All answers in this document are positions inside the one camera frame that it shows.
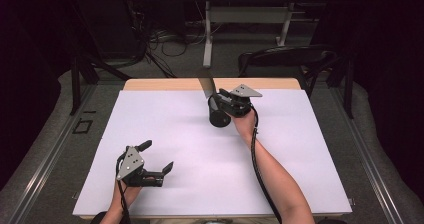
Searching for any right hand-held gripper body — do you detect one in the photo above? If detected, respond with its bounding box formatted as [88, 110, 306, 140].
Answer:
[215, 83, 264, 119]

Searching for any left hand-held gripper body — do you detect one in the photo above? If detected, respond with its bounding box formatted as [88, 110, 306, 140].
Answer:
[115, 145, 165, 188]

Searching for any person's right hand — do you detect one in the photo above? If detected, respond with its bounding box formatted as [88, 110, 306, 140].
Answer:
[229, 108, 258, 142]

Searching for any white table cover sheet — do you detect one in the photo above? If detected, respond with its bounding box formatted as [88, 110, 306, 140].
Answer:
[72, 89, 353, 218]

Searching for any black chair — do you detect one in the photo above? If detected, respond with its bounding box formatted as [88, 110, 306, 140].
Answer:
[237, 44, 340, 99]

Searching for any white-legged wooden desk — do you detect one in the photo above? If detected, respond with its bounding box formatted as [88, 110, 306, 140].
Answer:
[183, 0, 336, 69]

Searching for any black metal stand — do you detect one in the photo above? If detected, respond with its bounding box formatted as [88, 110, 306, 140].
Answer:
[69, 55, 133, 116]
[325, 55, 355, 120]

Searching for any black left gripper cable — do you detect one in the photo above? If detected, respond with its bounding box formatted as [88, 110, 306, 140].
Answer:
[115, 155, 132, 224]

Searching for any black braided right gripper cable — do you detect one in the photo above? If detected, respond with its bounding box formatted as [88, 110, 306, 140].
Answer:
[249, 105, 284, 224]

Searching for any bundle of black floor cables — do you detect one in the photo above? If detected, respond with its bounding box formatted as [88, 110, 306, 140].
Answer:
[129, 2, 208, 79]

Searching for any metal floor rail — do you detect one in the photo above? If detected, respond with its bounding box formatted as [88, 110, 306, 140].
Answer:
[9, 83, 98, 224]
[329, 86, 405, 224]

